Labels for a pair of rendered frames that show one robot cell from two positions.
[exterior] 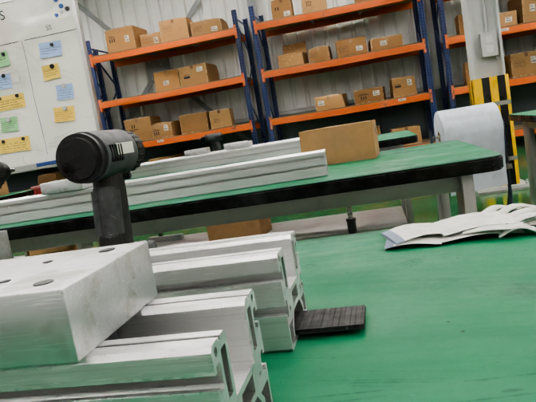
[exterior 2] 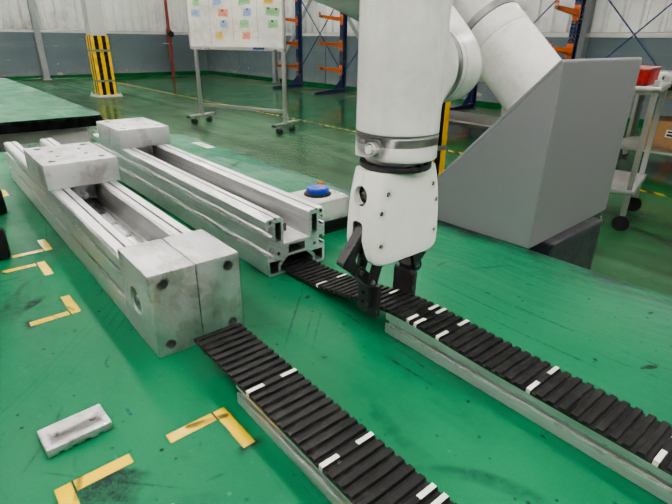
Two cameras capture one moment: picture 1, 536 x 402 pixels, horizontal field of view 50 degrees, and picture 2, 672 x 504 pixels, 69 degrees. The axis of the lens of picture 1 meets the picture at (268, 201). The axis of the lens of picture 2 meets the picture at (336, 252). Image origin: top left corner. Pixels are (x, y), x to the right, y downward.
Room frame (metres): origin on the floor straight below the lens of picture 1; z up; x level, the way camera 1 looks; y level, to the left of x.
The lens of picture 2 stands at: (0.97, 1.25, 1.09)
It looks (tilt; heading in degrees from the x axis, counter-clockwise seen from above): 24 degrees down; 218
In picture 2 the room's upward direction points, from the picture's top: 1 degrees clockwise
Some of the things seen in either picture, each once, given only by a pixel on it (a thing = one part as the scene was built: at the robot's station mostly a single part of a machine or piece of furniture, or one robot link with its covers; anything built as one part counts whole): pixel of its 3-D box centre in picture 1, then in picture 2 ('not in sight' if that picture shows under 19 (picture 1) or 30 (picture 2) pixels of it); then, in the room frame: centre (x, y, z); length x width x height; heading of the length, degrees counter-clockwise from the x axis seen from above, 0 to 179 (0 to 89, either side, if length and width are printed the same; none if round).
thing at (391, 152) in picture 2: not in sight; (394, 145); (0.53, 0.99, 0.99); 0.09 x 0.08 x 0.03; 168
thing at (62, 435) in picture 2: not in sight; (75, 429); (0.85, 0.89, 0.78); 0.05 x 0.03 x 0.01; 171
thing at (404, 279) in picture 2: not in sight; (411, 270); (0.49, 1.00, 0.83); 0.03 x 0.03 x 0.07; 78
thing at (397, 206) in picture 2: not in sight; (392, 203); (0.53, 0.99, 0.93); 0.10 x 0.07 x 0.11; 168
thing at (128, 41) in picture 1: (181, 108); not in sight; (10.59, 1.28, 1.58); 2.83 x 0.98 x 3.15; 79
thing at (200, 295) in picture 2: not in sight; (192, 285); (0.68, 0.82, 0.83); 0.12 x 0.09 x 0.10; 168
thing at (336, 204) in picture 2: not in sight; (313, 210); (0.35, 0.72, 0.81); 0.10 x 0.08 x 0.06; 168
